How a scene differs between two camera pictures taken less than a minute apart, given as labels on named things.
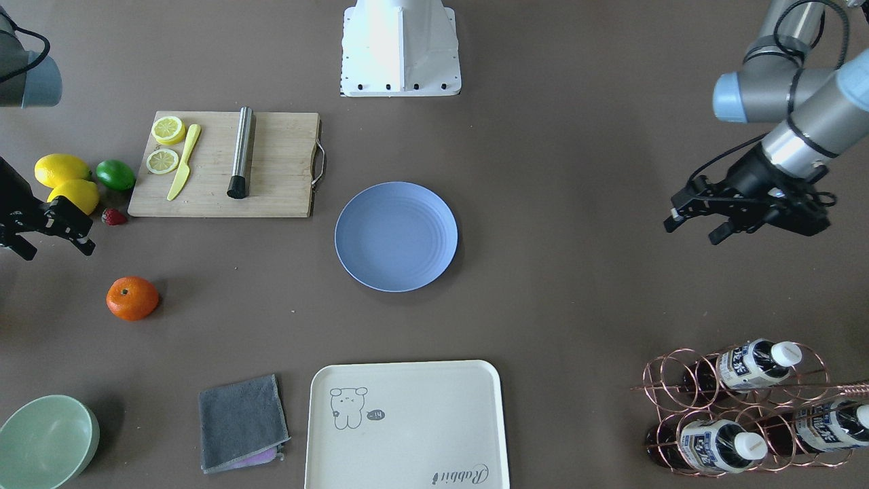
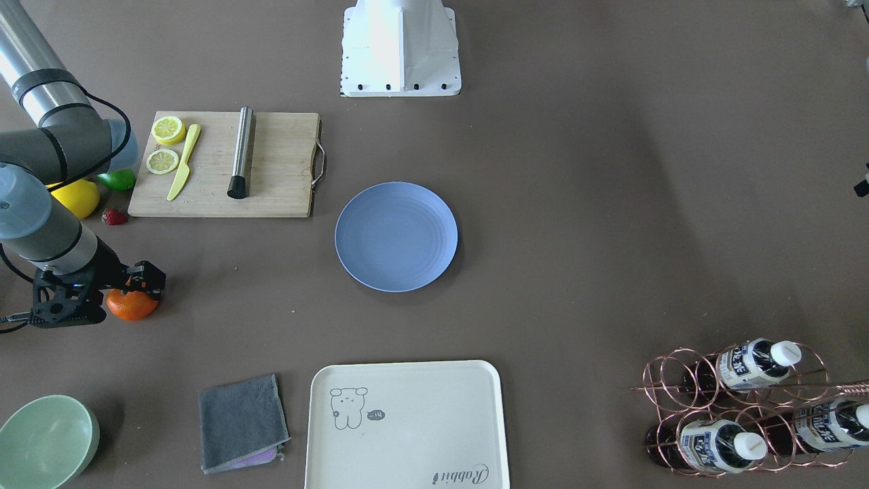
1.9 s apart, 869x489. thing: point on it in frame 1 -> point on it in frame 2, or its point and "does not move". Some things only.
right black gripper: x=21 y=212 -> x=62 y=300
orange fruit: x=132 y=298 does not move
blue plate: x=396 y=237 does not move
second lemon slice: x=161 y=161 does not move
